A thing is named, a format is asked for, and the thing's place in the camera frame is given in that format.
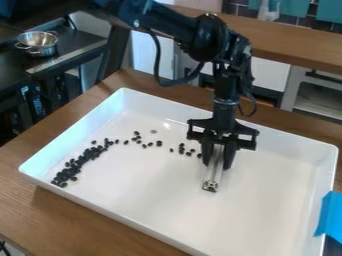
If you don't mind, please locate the black side table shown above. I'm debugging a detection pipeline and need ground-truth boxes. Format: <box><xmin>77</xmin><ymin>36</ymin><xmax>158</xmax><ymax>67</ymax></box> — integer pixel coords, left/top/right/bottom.
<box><xmin>0</xmin><ymin>25</ymin><xmax>110</xmax><ymax>147</ymax></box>

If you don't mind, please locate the pile of black bits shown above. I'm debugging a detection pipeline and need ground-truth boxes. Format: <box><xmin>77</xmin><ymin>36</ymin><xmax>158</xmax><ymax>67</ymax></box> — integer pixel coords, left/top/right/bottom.
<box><xmin>49</xmin><ymin>130</ymin><xmax>204</xmax><ymax>189</ymax></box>

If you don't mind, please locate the blue tape piece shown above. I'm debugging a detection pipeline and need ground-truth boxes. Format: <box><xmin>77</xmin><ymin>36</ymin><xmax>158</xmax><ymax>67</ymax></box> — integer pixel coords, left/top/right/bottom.
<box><xmin>312</xmin><ymin>190</ymin><xmax>342</xmax><ymax>246</ymax></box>

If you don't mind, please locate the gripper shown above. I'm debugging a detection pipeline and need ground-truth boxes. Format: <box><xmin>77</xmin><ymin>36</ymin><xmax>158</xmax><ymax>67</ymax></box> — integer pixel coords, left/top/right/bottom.
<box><xmin>185</xmin><ymin>99</ymin><xmax>261</xmax><ymax>170</ymax></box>

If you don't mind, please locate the white shelf unit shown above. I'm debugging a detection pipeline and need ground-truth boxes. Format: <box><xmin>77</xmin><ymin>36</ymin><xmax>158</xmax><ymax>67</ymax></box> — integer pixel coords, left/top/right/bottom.
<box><xmin>279</xmin><ymin>65</ymin><xmax>342</xmax><ymax>122</ymax></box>

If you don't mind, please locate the silver metal bar tool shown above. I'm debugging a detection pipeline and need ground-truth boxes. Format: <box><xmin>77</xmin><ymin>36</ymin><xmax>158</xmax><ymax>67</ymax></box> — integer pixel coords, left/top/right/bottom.
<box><xmin>200</xmin><ymin>143</ymin><xmax>228</xmax><ymax>193</ymax></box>

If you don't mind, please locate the white tray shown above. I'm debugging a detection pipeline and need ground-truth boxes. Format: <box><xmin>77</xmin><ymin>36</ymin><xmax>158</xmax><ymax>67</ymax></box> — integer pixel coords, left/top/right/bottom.
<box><xmin>17</xmin><ymin>87</ymin><xmax>340</xmax><ymax>256</ymax></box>

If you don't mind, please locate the silver pot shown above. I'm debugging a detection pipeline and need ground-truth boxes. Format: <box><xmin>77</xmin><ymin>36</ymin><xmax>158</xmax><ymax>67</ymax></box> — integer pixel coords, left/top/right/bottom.
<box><xmin>13</xmin><ymin>30</ymin><xmax>61</xmax><ymax>58</ymax></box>

